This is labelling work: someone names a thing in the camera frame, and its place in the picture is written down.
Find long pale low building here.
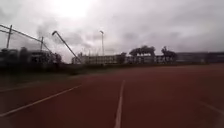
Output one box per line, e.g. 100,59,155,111
79,53,178,66

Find tall wire mesh fence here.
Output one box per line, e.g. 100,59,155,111
0,23,63,73

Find dark tree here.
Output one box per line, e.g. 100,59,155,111
160,46,179,62

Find upright floodlight pole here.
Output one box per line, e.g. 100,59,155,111
98,30,106,57

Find dark hedge strip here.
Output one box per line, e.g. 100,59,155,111
0,62,188,78

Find long dark building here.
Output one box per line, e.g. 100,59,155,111
176,51,224,65

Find flat-topped dark trees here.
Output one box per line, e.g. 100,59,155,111
128,45,157,58

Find leaning floodlight pole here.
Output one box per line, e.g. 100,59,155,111
51,30,82,65

